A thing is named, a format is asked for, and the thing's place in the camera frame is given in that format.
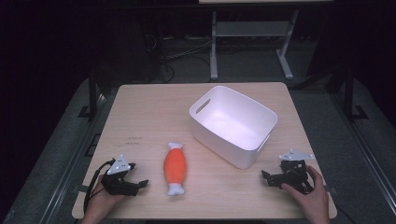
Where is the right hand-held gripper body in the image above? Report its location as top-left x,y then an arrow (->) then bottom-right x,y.
278,148 -> 315,195

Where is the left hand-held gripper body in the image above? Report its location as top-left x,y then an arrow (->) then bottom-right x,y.
100,154 -> 140,197

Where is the orange and white plush toy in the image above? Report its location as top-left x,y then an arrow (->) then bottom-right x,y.
163,142 -> 188,197

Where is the white plastic storage bin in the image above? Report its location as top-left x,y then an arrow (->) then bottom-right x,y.
189,85 -> 278,170

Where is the person's right hand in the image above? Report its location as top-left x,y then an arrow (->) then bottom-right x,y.
280,164 -> 332,224

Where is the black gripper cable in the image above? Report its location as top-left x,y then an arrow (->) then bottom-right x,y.
82,159 -> 117,217

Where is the black metal stand post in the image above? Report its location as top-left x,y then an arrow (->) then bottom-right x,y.
88,65 -> 101,120

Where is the bundle of floor cables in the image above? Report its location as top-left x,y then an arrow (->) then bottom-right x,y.
144,33 -> 213,83

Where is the white metal desk frame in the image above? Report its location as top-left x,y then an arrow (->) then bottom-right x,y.
209,8 -> 301,81

